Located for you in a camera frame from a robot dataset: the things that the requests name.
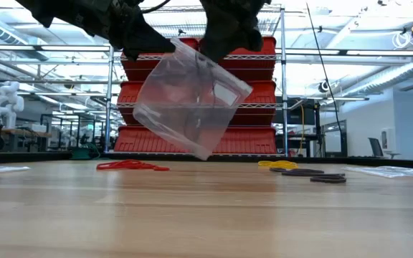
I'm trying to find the black framed screen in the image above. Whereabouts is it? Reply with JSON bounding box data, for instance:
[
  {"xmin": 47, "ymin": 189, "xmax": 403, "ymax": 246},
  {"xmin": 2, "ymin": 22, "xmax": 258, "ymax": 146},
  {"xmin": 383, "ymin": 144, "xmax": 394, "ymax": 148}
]
[{"xmin": 321, "ymin": 120, "xmax": 349, "ymax": 158}]

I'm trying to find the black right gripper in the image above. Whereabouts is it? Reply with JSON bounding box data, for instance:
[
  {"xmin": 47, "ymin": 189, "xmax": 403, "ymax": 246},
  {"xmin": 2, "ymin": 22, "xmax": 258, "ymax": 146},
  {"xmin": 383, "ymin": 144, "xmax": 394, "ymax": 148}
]
[{"xmin": 199, "ymin": 0, "xmax": 267, "ymax": 64}]

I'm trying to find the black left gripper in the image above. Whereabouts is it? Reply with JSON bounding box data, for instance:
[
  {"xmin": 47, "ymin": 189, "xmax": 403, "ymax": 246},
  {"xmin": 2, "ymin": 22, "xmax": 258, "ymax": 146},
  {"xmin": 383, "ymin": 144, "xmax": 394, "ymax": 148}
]
[{"xmin": 80, "ymin": 0, "xmax": 176, "ymax": 62}]

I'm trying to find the black left camera cable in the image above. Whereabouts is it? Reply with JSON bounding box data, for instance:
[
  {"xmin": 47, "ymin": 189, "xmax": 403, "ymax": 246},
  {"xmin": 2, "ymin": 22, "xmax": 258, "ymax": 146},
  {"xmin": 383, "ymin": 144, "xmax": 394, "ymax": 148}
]
[{"xmin": 140, "ymin": 0, "xmax": 172, "ymax": 14}]

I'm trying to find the red plastic bin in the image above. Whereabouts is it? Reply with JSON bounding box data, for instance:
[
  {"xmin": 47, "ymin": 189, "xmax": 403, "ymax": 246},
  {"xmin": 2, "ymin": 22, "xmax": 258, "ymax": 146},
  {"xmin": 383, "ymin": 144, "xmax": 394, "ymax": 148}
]
[
  {"xmin": 197, "ymin": 125, "xmax": 278, "ymax": 155},
  {"xmin": 117, "ymin": 80, "xmax": 199, "ymax": 126},
  {"xmin": 197, "ymin": 80, "xmax": 277, "ymax": 126},
  {"xmin": 199, "ymin": 36, "xmax": 277, "ymax": 82},
  {"xmin": 114, "ymin": 125, "xmax": 199, "ymax": 154},
  {"xmin": 120, "ymin": 37, "xmax": 199, "ymax": 82}
]

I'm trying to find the black office chair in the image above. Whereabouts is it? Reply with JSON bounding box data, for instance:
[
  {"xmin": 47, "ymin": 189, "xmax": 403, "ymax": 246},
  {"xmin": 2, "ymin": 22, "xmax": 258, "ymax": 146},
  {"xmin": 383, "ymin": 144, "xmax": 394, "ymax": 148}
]
[{"xmin": 367, "ymin": 137, "xmax": 386, "ymax": 159}]

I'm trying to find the chrome wire shelf rack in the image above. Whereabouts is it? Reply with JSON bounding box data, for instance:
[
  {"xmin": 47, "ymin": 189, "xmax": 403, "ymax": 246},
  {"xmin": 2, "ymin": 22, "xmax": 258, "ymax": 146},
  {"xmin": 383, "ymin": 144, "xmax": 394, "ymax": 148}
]
[{"xmin": 104, "ymin": 3, "xmax": 290, "ymax": 158}]

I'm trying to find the white coiled ceiling cable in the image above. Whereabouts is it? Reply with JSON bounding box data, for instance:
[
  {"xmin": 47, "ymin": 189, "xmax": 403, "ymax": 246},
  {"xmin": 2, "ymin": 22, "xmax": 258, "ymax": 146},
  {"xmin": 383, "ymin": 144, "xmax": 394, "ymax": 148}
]
[{"xmin": 391, "ymin": 31, "xmax": 412, "ymax": 50}]

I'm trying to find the yellow rubber band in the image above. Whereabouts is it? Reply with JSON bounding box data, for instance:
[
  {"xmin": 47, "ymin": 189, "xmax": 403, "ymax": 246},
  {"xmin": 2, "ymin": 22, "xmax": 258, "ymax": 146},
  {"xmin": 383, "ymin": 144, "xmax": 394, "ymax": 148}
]
[
  {"xmin": 257, "ymin": 160, "xmax": 290, "ymax": 168},
  {"xmin": 263, "ymin": 163, "xmax": 297, "ymax": 170},
  {"xmin": 269, "ymin": 161, "xmax": 299, "ymax": 170}
]

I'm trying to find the black hanging cable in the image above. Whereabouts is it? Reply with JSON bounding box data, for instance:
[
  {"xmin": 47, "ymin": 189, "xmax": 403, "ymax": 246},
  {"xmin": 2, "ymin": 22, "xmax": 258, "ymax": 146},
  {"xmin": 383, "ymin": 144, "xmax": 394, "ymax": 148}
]
[{"xmin": 305, "ymin": 2, "xmax": 344, "ymax": 143}]

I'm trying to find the wooden background desk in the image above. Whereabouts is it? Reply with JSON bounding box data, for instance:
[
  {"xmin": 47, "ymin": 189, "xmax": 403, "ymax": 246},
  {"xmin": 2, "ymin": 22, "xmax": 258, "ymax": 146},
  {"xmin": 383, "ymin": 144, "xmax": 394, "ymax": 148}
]
[{"xmin": 0, "ymin": 124, "xmax": 53, "ymax": 152}]

